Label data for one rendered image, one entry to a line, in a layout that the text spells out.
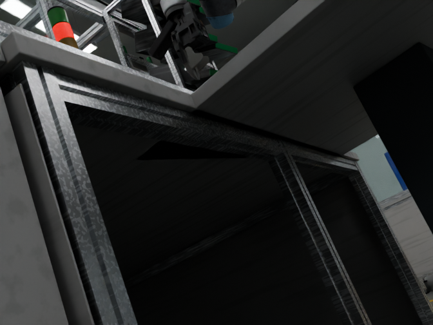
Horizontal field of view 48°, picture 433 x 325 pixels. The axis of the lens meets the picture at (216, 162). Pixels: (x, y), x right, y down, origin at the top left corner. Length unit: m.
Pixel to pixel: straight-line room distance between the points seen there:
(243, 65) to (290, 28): 0.10
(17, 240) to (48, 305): 0.06
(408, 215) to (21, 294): 4.69
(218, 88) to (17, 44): 0.35
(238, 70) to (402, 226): 4.31
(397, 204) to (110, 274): 4.62
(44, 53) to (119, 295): 0.29
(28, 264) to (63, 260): 0.05
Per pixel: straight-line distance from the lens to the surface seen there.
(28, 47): 0.60
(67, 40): 1.38
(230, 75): 0.80
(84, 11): 2.53
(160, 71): 1.71
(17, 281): 0.46
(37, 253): 0.48
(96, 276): 0.50
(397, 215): 5.01
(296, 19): 0.74
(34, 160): 0.54
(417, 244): 5.01
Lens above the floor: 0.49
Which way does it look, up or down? 17 degrees up
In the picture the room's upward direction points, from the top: 23 degrees counter-clockwise
